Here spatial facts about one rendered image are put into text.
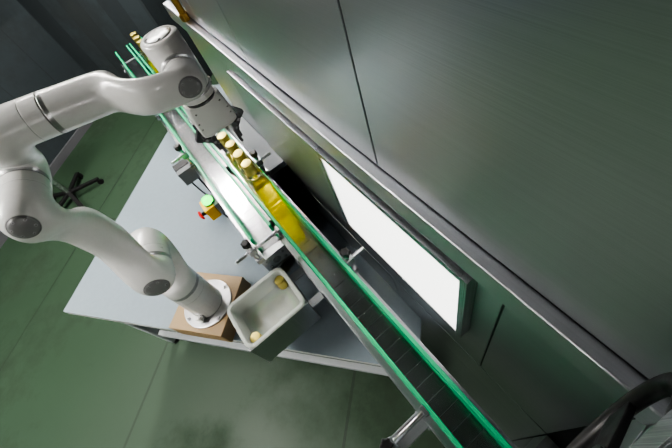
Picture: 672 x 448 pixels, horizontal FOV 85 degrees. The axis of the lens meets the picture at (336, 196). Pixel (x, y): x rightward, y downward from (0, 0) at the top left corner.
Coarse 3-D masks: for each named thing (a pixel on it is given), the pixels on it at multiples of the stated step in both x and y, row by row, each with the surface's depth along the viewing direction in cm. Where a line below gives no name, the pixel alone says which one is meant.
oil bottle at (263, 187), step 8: (264, 176) 114; (256, 184) 113; (264, 184) 114; (256, 192) 114; (264, 192) 116; (272, 192) 118; (264, 200) 118; (272, 200) 120; (280, 200) 123; (272, 208) 123; (280, 208) 125; (280, 216) 127
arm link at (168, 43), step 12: (144, 36) 76; (156, 36) 74; (168, 36) 74; (180, 36) 76; (144, 48) 74; (156, 48) 73; (168, 48) 74; (180, 48) 76; (156, 60) 75; (168, 60) 75; (204, 72) 84
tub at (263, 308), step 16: (272, 272) 122; (256, 288) 122; (272, 288) 126; (288, 288) 125; (240, 304) 121; (256, 304) 125; (272, 304) 124; (288, 304) 122; (240, 320) 120; (256, 320) 122; (272, 320) 120; (240, 336) 112
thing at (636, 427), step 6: (636, 420) 47; (630, 426) 47; (636, 426) 45; (642, 426) 44; (648, 426) 42; (630, 432) 45; (636, 432) 44; (642, 432) 43; (624, 438) 45; (630, 438) 44; (636, 438) 42; (624, 444) 44; (630, 444) 42
